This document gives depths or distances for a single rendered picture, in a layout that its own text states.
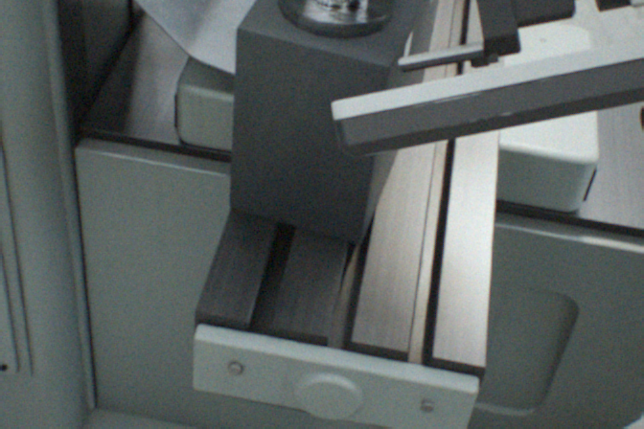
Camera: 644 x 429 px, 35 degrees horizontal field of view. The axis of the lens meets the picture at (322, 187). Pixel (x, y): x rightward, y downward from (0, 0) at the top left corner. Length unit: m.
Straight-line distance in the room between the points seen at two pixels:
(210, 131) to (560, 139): 0.41
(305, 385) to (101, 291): 0.70
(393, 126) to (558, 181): 1.06
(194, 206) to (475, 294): 0.54
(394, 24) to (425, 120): 0.64
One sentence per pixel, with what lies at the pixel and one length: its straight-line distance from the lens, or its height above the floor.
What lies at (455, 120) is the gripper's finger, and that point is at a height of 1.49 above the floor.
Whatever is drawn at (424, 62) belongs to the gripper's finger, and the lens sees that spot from 0.73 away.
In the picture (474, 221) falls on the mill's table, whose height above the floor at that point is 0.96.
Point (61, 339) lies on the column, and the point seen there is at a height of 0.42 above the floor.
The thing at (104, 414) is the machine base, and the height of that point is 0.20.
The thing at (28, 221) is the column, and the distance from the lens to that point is 1.33.
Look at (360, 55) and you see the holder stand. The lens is 0.75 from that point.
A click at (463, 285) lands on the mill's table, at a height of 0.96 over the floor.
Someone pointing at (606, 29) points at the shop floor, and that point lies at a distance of 3.09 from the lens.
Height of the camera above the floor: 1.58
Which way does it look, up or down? 42 degrees down
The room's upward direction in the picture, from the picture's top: 7 degrees clockwise
